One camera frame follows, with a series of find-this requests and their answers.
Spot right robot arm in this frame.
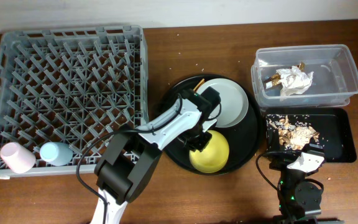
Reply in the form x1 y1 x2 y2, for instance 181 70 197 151
269 149 324 223

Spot black rectangular tray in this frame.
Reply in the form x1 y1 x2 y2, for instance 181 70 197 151
265 108 357 163

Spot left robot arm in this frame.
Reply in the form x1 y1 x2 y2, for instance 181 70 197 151
91 88 221 223

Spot yellow bowl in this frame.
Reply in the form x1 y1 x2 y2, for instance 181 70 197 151
189 130 229 174

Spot food scraps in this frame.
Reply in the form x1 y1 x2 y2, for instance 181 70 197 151
267 114 319 151

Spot round black tray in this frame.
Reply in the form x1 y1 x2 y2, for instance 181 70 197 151
154 74 264 175

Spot gold foil wrapper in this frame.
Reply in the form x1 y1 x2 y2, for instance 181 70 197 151
264 62 305 89

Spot blue plastic cup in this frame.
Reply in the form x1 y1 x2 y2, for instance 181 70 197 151
40 142 73 166

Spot white round plate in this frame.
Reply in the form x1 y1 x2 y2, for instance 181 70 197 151
196 78 249 128

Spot clear plastic waste bin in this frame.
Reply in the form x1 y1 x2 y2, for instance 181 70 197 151
251 44 358 108

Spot wooden chopstick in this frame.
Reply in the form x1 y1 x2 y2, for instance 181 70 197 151
193 78 205 92

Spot white napkin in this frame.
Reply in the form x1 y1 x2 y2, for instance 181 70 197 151
276 66 314 96

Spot pink plastic cup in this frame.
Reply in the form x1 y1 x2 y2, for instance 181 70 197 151
0 142 36 174

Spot grey plastic dishwasher rack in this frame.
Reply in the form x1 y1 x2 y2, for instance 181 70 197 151
0 26 149 179

